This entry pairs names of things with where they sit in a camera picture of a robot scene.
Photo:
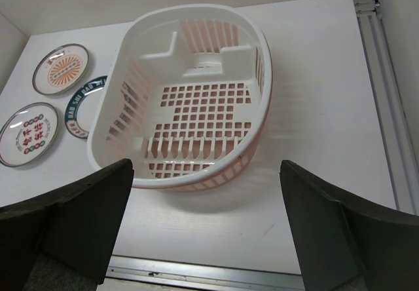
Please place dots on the aluminium side rail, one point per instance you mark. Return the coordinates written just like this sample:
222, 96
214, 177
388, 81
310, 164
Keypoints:
398, 147

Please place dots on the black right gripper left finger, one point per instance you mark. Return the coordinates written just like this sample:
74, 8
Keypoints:
64, 239

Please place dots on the white pink dish rack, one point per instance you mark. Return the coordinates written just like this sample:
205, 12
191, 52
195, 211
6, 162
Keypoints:
186, 98

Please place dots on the plate with red characters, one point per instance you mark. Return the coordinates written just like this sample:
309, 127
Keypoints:
28, 134

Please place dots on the plate with orange sunburst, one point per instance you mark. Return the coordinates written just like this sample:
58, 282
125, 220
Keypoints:
60, 69

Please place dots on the plate with green rim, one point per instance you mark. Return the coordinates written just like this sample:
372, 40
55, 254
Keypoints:
82, 108

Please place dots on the aluminium front rail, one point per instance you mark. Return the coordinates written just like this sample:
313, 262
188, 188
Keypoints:
198, 277

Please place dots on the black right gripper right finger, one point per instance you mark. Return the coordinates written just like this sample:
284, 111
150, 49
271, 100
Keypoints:
346, 242

